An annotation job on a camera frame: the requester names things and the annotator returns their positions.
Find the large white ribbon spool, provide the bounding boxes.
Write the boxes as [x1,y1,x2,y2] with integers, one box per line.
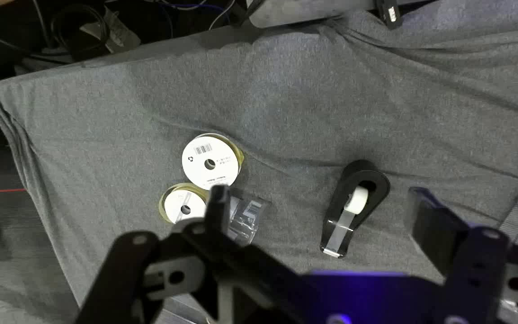
[180,131,247,190]

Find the grey tablecloth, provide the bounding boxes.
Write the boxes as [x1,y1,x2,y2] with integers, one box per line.
[0,0,518,324]

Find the small white ribbon spool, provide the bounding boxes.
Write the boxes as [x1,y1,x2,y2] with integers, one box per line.
[159,181,212,226]

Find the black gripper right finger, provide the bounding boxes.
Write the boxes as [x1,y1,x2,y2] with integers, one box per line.
[407,185,518,324]

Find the clear packaged tape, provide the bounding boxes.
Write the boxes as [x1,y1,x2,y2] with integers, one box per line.
[225,190,266,248]

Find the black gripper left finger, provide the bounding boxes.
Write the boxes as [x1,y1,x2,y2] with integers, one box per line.
[76,183,301,324]

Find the black tape dispenser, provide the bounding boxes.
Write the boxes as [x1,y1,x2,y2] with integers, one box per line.
[320,158,392,259]

